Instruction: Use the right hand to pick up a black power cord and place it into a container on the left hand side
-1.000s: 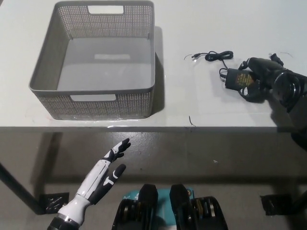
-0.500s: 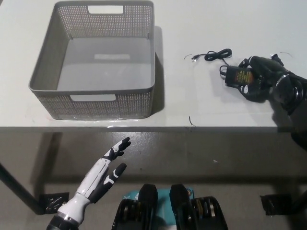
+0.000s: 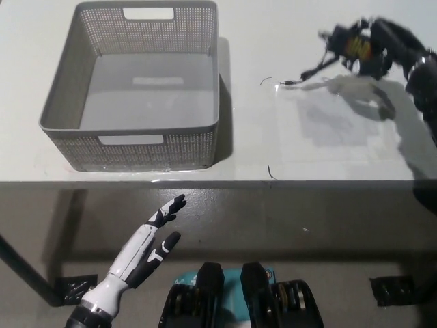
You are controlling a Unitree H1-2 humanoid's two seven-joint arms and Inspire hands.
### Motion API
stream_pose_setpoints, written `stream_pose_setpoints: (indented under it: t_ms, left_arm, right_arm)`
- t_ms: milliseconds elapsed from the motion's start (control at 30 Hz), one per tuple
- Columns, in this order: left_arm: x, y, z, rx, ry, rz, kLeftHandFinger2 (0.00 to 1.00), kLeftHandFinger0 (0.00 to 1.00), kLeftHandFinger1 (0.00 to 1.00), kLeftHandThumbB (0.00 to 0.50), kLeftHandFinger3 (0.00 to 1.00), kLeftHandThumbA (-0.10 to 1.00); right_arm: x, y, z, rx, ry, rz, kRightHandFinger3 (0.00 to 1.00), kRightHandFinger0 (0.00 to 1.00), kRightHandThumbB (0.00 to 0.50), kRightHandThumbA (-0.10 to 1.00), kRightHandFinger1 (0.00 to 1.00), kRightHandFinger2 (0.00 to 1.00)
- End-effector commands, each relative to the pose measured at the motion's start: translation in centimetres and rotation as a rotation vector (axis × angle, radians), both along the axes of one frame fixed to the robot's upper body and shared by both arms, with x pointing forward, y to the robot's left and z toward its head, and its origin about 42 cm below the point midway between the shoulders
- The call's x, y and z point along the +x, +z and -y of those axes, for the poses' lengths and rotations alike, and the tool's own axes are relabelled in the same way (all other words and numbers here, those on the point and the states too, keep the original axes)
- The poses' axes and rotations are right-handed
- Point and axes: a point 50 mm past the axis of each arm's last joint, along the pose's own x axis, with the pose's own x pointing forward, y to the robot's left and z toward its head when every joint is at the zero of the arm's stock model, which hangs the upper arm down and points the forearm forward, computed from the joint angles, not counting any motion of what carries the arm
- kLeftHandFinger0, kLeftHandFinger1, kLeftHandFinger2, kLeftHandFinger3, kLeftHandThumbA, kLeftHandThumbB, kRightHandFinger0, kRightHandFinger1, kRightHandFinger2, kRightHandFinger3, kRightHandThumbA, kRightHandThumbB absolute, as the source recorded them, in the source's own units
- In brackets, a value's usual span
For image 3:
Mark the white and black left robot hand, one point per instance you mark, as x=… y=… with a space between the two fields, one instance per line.
x=136 y=253

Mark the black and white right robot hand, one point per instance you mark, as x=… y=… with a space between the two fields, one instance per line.
x=396 y=42

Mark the grey perforated plastic basket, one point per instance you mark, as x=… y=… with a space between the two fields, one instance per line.
x=136 y=153

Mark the black metal table leg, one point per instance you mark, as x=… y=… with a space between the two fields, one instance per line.
x=30 y=273
x=428 y=290

